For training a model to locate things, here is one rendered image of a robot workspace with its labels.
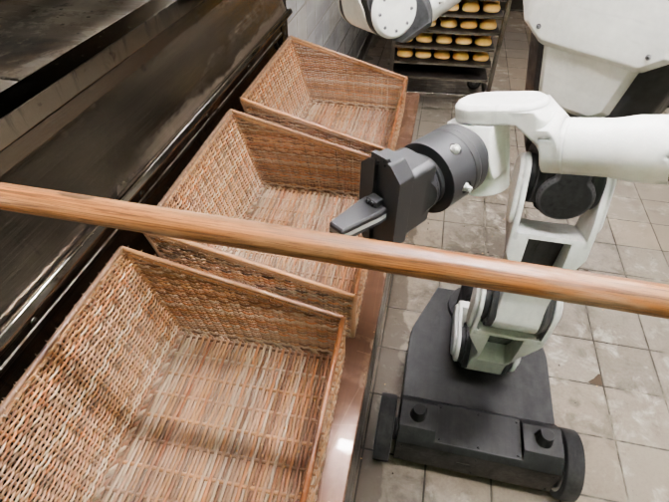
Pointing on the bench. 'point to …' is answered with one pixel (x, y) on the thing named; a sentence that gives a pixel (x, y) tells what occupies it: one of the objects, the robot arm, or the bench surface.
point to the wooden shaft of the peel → (346, 250)
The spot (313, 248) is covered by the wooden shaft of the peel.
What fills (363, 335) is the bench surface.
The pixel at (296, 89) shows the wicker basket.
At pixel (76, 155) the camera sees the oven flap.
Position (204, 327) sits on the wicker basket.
